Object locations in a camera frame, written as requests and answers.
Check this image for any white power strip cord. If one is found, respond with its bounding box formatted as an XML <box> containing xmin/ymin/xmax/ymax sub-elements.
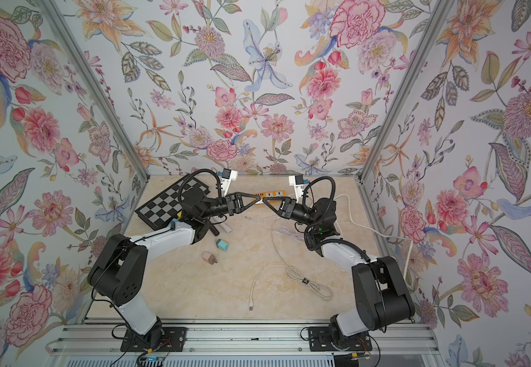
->
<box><xmin>333</xmin><ymin>192</ymin><xmax>414</xmax><ymax>281</ymax></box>

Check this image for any aluminium front rail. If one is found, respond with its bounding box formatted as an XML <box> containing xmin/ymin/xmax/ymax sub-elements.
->
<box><xmin>45</xmin><ymin>319</ymin><xmax>444</xmax><ymax>366</ymax></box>

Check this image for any teal USB charger plug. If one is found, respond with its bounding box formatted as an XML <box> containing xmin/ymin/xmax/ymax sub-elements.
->
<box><xmin>216</xmin><ymin>239</ymin><xmax>230</xmax><ymax>252</ymax></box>

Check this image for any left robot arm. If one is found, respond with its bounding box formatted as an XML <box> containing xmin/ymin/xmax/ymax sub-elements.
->
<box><xmin>87</xmin><ymin>169</ymin><xmax>261</xmax><ymax>347</ymax></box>

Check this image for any white bundled USB cable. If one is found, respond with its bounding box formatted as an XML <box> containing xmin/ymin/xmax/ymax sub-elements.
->
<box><xmin>248</xmin><ymin>265</ymin><xmax>334</xmax><ymax>311</ymax></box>

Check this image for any black white checkerboard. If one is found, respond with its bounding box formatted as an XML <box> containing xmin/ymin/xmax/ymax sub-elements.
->
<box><xmin>135</xmin><ymin>176</ymin><xmax>187</xmax><ymax>230</ymax></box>

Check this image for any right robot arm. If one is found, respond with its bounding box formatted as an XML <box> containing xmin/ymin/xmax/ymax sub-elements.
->
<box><xmin>262</xmin><ymin>176</ymin><xmax>415</xmax><ymax>350</ymax></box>

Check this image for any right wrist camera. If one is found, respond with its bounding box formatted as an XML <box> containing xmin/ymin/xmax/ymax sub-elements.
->
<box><xmin>288</xmin><ymin>174</ymin><xmax>308</xmax><ymax>201</ymax></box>

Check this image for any black electric toothbrush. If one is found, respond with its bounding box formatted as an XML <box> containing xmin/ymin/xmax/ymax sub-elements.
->
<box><xmin>204</xmin><ymin>221</ymin><xmax>220</xmax><ymax>237</ymax></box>

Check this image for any white pink electric toothbrush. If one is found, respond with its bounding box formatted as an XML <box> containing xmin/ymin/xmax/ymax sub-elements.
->
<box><xmin>219</xmin><ymin>223</ymin><xmax>233</xmax><ymax>234</ymax></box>

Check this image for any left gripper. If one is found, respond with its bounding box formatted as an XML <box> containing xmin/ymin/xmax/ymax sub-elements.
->
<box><xmin>198</xmin><ymin>196</ymin><xmax>258</xmax><ymax>221</ymax></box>

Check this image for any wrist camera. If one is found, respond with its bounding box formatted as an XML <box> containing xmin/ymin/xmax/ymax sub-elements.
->
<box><xmin>218</xmin><ymin>168</ymin><xmax>238</xmax><ymax>196</ymax></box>
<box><xmin>288</xmin><ymin>174</ymin><xmax>308</xmax><ymax>201</ymax></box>

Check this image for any orange power strip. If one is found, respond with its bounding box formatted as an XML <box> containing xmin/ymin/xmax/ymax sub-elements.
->
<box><xmin>257</xmin><ymin>191</ymin><xmax>286</xmax><ymax>204</ymax></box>

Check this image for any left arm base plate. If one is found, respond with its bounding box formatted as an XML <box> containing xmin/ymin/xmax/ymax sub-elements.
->
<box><xmin>120</xmin><ymin>327</ymin><xmax>188</xmax><ymax>353</ymax></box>

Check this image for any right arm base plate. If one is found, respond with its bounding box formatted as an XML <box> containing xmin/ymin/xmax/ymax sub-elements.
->
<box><xmin>304</xmin><ymin>325</ymin><xmax>373</xmax><ymax>353</ymax></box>

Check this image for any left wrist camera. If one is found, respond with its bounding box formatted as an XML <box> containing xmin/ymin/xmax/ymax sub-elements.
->
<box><xmin>218</xmin><ymin>168</ymin><xmax>238</xmax><ymax>196</ymax></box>

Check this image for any pinkish white USB cable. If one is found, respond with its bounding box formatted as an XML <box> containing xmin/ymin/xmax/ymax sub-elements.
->
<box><xmin>245</xmin><ymin>214</ymin><xmax>312</xmax><ymax>269</ymax></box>

